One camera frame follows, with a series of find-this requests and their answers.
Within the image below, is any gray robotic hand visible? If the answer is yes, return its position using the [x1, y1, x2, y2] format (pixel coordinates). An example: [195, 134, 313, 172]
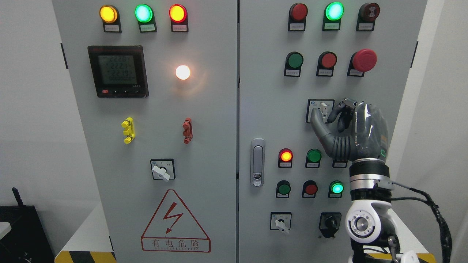
[310, 98, 388, 162]

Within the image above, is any gray rotary switch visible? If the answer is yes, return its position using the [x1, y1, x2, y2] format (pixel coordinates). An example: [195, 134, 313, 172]
[306, 99, 335, 123]
[270, 211, 291, 235]

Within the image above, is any green unlit indicator middle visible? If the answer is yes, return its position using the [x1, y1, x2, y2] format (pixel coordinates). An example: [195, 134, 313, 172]
[305, 148, 322, 168]

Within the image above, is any green lit indicator lower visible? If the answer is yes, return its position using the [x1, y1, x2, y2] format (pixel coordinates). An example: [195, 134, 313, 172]
[328, 181, 344, 199]

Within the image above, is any green lit indicator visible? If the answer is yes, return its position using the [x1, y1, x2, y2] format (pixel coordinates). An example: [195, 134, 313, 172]
[322, 1, 344, 31]
[328, 181, 344, 199]

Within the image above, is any red emergency stop button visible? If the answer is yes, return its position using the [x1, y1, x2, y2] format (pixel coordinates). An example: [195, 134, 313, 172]
[347, 49, 377, 77]

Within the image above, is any red push button lower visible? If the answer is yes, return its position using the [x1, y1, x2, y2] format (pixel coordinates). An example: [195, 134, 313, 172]
[302, 180, 318, 198]

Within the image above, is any red push button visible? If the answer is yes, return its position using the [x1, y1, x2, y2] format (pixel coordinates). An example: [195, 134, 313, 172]
[302, 180, 318, 198]
[316, 51, 337, 77]

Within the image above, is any red lit indicator middle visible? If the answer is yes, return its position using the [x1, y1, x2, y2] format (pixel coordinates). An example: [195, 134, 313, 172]
[278, 148, 294, 168]

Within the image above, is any red push button upper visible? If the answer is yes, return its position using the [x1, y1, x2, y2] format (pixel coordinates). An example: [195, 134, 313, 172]
[316, 51, 337, 77]

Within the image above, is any green push button lower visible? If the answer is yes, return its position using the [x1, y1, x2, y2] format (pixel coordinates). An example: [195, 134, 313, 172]
[275, 180, 291, 198]

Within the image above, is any green push button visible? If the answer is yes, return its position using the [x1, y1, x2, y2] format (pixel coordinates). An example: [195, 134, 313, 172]
[284, 52, 304, 77]
[275, 180, 291, 198]

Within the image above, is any green push button upper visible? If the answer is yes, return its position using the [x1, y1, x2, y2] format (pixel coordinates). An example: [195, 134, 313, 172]
[284, 52, 304, 77]

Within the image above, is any dark red buzzer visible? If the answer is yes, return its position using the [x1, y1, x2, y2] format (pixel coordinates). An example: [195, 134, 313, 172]
[356, 2, 381, 31]

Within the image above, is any green lit indicator top right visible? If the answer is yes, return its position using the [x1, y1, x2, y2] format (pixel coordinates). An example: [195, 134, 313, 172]
[322, 1, 344, 31]

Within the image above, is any dark red indicator top right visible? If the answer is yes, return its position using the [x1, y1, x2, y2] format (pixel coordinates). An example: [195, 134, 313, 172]
[288, 3, 309, 31]

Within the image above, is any gray electrical cabinet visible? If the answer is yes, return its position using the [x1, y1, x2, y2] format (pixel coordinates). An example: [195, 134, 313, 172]
[52, 0, 427, 263]

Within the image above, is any red terminal clip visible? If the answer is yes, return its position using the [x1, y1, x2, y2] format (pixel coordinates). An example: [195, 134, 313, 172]
[182, 118, 193, 144]

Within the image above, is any white glowing indicator light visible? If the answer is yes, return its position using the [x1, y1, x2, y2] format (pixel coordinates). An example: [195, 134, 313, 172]
[175, 65, 192, 80]

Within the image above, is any red electric hazard warning sticker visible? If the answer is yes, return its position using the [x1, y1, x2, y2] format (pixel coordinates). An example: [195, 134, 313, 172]
[141, 189, 211, 253]

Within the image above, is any red indicator light top left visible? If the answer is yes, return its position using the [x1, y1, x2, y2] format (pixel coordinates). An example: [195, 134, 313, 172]
[169, 4, 189, 32]

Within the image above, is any yellow terminal clip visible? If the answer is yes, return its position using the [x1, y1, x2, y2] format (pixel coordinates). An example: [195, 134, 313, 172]
[121, 118, 136, 144]

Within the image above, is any green indicator light top left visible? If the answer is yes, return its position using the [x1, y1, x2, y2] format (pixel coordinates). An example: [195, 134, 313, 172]
[134, 4, 157, 33]

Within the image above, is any black digital power meter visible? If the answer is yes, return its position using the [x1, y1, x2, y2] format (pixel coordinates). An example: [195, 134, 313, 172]
[87, 45, 149, 98]

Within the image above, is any yellow indicator light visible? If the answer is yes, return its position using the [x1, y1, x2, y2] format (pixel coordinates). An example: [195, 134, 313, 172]
[99, 5, 121, 33]

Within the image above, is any black box with antenna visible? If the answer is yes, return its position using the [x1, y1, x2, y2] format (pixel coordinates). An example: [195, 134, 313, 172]
[0, 187, 54, 263]

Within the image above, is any black selector switch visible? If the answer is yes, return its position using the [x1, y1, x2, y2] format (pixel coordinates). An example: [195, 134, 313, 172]
[319, 213, 341, 238]

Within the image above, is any silver door latch handle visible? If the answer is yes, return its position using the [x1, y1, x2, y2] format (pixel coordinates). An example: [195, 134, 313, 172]
[250, 138, 265, 187]

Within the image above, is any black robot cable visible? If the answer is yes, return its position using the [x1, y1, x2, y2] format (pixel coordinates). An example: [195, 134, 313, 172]
[389, 183, 452, 263]

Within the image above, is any gray rotary switch left door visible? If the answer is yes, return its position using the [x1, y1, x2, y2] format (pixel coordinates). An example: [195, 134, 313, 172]
[150, 159, 176, 182]

